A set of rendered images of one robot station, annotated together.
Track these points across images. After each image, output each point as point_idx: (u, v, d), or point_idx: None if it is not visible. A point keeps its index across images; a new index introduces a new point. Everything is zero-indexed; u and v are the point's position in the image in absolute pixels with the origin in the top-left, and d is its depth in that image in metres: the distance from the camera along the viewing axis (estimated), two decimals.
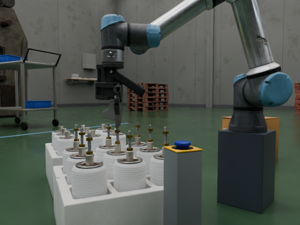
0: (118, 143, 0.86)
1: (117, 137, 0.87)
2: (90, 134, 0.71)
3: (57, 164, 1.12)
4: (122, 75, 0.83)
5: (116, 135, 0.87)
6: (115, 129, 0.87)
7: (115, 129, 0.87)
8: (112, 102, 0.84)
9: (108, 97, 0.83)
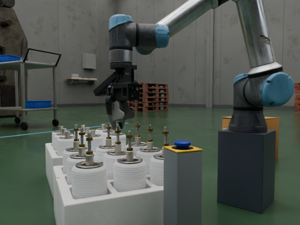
0: (118, 142, 0.88)
1: (117, 137, 0.87)
2: (90, 134, 0.71)
3: (57, 164, 1.12)
4: None
5: (118, 135, 0.87)
6: (118, 130, 0.86)
7: (118, 130, 0.86)
8: (125, 102, 0.88)
9: None
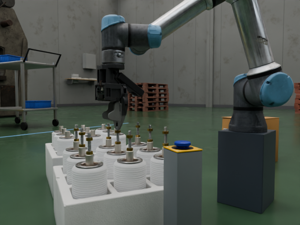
0: (118, 142, 0.88)
1: (117, 137, 0.87)
2: (90, 134, 0.71)
3: (57, 164, 1.12)
4: (126, 77, 0.85)
5: (118, 135, 0.87)
6: (118, 130, 0.86)
7: (118, 130, 0.86)
8: (118, 103, 0.84)
9: (115, 98, 0.83)
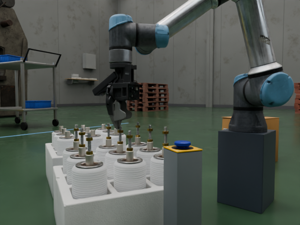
0: (122, 142, 0.87)
1: (118, 137, 0.87)
2: (90, 134, 0.71)
3: (57, 164, 1.12)
4: None
5: (119, 135, 0.87)
6: (118, 130, 0.87)
7: (118, 130, 0.86)
8: (124, 102, 0.88)
9: None
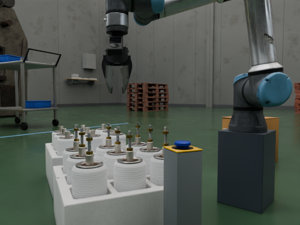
0: (120, 143, 0.87)
1: (116, 137, 0.87)
2: (90, 134, 0.71)
3: (57, 164, 1.12)
4: (108, 39, 0.83)
5: (117, 135, 0.86)
6: (115, 130, 0.86)
7: (115, 130, 0.86)
8: None
9: (109, 62, 0.88)
